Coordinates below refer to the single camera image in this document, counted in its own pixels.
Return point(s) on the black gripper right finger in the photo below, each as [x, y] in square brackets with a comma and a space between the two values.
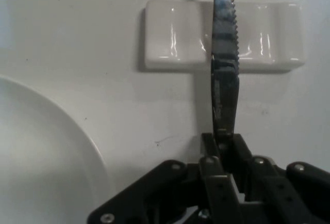
[283, 198]

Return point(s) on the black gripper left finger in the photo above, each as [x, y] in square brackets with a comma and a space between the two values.
[167, 195]

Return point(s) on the serrated steel table knife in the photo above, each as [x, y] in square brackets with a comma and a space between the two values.
[224, 92]

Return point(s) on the white round ceramic plate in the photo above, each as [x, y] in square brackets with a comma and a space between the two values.
[38, 157]

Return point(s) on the white ceramic cutlery rest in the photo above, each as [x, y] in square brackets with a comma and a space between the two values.
[175, 35]

